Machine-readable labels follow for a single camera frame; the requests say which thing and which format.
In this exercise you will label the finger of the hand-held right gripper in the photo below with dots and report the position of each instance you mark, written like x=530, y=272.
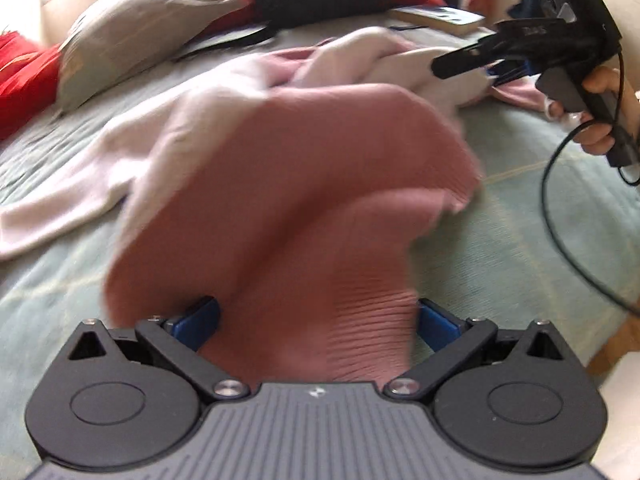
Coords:
x=462, y=62
x=510, y=72

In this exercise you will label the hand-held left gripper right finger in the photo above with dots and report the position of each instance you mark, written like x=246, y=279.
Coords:
x=437, y=326

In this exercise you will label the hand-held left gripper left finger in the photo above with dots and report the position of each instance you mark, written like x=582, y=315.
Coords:
x=200, y=321

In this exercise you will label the pink and white sweater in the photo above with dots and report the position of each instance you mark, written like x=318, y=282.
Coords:
x=300, y=185

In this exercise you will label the person's right hand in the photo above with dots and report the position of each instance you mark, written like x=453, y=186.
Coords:
x=597, y=140

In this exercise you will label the book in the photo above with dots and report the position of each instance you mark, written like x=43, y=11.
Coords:
x=435, y=16

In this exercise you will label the red pillow with gold piping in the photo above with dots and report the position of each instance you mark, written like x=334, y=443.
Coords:
x=25, y=80

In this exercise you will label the grey green pillow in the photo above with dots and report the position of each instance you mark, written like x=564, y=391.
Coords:
x=135, y=25

